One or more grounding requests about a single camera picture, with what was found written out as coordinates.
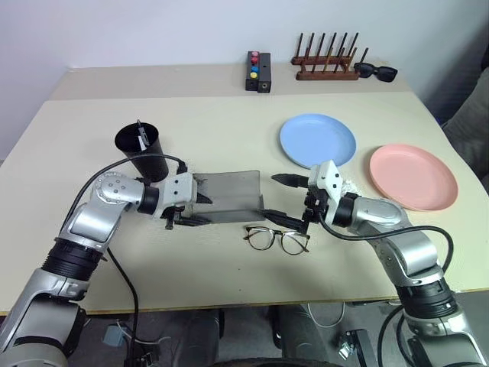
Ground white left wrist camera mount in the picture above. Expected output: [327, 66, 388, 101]
[154, 172, 199, 219]

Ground brown wooden peg rack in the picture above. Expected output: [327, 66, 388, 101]
[290, 31, 370, 82]

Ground grey glasses case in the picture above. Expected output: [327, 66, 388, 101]
[190, 170, 269, 225]

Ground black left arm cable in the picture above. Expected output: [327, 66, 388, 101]
[62, 154, 189, 232]

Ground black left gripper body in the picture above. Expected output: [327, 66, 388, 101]
[161, 205, 199, 231]

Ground thin white cable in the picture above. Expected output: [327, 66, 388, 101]
[304, 303, 347, 328]

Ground thin-rimmed clear eyeglasses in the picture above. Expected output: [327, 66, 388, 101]
[243, 225, 311, 256]

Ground grey upholstered chair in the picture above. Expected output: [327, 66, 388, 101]
[442, 65, 489, 181]

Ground black box with coloured buttons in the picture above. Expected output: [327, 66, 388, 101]
[244, 50, 262, 93]

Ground plain black box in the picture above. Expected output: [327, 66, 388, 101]
[257, 52, 273, 95]

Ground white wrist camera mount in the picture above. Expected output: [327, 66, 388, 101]
[306, 160, 343, 209]
[154, 172, 199, 219]

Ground black sunglasses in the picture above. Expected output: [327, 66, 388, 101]
[353, 61, 399, 83]

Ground dark rounded shape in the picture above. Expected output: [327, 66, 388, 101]
[162, 307, 227, 367]
[266, 304, 345, 367]

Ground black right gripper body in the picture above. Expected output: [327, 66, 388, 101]
[300, 184, 332, 232]

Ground black marker with white label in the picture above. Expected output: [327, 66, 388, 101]
[135, 119, 151, 151]

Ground blue plastic plate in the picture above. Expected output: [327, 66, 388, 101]
[279, 112, 358, 171]

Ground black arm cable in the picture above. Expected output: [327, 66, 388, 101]
[318, 217, 455, 281]
[62, 154, 189, 232]

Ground black hanging cable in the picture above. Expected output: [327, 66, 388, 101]
[105, 246, 141, 367]

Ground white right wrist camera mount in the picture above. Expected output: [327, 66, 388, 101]
[306, 160, 343, 209]

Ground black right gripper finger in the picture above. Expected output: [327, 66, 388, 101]
[270, 172, 310, 190]
[258, 208, 309, 232]

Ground crumpled clear plastic wrap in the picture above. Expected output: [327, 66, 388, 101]
[341, 177, 362, 196]

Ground black plastic cup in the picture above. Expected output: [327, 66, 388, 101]
[114, 121, 170, 184]

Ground pink plastic plate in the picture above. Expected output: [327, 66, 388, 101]
[368, 143, 459, 213]

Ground black metal bracket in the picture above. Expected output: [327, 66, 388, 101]
[335, 327, 380, 367]

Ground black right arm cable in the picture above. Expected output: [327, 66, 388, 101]
[318, 217, 455, 281]

